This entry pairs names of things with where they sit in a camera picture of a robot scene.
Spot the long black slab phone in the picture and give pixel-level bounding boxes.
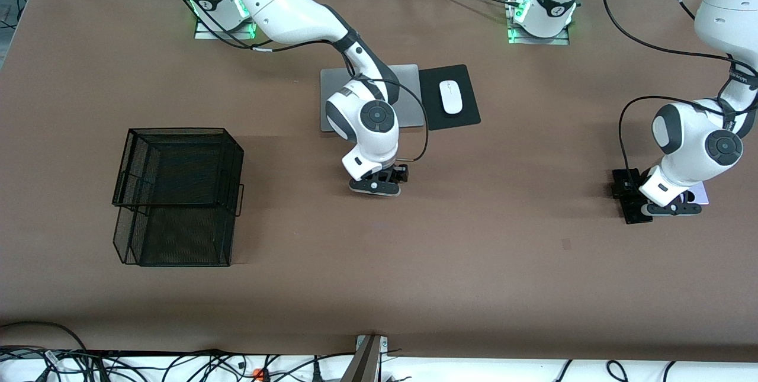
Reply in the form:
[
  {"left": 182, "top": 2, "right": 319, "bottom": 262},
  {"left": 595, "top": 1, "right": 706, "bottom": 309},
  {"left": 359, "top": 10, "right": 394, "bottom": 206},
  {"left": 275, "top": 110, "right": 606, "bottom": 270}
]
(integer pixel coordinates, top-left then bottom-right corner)
[{"left": 616, "top": 190, "right": 653, "bottom": 225}]

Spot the thick black cable loop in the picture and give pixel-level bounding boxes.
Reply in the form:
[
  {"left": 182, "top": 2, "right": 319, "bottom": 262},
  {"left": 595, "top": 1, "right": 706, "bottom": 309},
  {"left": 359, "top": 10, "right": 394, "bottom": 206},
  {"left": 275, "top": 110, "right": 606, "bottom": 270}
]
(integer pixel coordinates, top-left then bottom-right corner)
[{"left": 0, "top": 321, "right": 95, "bottom": 382}]

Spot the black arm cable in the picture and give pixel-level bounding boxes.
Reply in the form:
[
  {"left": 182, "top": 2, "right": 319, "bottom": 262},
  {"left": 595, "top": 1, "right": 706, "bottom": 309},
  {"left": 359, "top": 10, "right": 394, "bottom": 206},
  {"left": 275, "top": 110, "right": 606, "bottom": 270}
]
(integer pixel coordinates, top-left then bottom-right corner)
[
  {"left": 601, "top": 0, "right": 758, "bottom": 172},
  {"left": 155, "top": 0, "right": 430, "bottom": 165}
]

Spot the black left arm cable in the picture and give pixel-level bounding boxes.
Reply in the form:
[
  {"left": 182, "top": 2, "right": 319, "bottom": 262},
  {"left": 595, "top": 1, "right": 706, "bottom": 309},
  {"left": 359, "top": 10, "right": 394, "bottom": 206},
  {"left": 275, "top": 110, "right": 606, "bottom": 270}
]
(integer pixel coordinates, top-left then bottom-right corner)
[{"left": 601, "top": 0, "right": 758, "bottom": 172}]

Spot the aluminium profile bracket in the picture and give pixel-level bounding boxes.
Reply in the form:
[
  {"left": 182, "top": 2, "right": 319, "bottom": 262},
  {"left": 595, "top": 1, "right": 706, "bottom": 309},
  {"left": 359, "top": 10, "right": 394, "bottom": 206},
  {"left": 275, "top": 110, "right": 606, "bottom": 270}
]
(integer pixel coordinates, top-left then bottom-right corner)
[{"left": 341, "top": 335, "right": 388, "bottom": 382}]

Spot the black mouse pad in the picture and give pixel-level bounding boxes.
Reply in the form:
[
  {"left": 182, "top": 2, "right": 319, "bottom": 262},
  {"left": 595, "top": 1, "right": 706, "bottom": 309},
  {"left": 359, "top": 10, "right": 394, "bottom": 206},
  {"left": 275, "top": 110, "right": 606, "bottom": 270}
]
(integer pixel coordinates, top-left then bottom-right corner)
[{"left": 418, "top": 64, "right": 481, "bottom": 131}]

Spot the silver closed laptop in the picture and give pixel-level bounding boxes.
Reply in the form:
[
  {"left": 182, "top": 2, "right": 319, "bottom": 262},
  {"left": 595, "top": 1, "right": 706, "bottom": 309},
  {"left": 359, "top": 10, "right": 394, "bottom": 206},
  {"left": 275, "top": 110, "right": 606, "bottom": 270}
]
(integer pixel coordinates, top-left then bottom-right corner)
[{"left": 320, "top": 64, "right": 426, "bottom": 133}]

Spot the black wire mesh basket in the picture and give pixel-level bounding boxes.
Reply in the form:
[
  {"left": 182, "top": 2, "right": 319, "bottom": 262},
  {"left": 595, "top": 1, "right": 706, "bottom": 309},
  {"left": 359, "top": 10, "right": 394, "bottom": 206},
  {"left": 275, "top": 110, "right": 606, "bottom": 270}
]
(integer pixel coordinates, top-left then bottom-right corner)
[{"left": 112, "top": 127, "right": 245, "bottom": 268}]

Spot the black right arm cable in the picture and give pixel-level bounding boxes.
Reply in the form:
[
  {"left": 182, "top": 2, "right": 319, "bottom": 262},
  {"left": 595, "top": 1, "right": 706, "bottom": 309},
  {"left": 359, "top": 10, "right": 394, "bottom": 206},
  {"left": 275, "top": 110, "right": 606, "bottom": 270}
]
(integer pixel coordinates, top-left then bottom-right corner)
[{"left": 155, "top": 0, "right": 430, "bottom": 165}]

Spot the white computer mouse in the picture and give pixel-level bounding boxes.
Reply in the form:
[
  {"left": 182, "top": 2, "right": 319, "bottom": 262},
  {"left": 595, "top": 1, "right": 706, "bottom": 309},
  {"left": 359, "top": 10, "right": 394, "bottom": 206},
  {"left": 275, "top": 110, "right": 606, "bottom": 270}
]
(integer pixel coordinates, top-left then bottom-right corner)
[{"left": 439, "top": 79, "right": 464, "bottom": 115}]

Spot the purple flip phone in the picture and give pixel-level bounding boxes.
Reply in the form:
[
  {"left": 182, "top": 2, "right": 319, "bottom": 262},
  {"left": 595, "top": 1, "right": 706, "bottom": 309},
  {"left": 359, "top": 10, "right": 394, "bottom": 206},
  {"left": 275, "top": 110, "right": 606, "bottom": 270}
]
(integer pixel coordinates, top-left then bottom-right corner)
[{"left": 681, "top": 181, "right": 710, "bottom": 206}]

